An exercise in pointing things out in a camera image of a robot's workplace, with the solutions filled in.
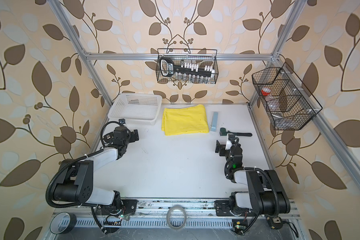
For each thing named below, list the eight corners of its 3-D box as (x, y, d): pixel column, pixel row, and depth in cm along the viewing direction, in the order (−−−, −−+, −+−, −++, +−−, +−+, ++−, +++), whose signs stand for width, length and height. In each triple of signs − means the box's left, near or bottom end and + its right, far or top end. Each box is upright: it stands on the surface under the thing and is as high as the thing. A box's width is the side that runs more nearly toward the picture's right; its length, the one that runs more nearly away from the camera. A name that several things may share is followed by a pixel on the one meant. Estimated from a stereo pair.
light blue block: (210, 130, 106) (211, 127, 103) (212, 114, 115) (213, 111, 113) (215, 131, 105) (216, 128, 103) (217, 115, 115) (218, 112, 112)
